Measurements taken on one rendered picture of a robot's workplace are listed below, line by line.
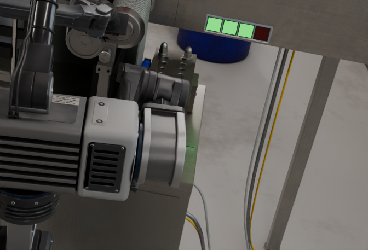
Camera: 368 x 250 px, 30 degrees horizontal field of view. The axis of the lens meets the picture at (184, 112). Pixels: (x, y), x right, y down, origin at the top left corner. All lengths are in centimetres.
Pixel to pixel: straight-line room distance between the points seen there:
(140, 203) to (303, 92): 273
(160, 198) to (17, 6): 80
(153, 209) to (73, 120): 109
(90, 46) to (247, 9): 61
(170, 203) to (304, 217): 151
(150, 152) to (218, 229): 220
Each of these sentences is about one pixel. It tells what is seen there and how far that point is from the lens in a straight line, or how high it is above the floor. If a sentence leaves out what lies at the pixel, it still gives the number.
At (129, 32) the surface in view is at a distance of 224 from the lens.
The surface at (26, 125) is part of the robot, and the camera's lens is 123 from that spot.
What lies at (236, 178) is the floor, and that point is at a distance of 381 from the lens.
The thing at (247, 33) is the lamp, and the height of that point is 117.
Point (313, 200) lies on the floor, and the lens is 382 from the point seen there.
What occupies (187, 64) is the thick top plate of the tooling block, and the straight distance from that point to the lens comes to 259.
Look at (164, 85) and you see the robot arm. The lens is 144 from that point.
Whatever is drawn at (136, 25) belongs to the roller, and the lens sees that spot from 224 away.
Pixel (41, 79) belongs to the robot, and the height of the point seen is 159.
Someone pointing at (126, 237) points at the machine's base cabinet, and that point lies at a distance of 239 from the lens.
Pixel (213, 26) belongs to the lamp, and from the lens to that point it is 257.
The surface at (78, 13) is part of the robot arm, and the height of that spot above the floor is 141.
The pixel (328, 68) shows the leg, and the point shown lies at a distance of 285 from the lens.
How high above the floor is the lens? 220
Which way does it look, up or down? 31 degrees down
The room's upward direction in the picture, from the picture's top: 11 degrees clockwise
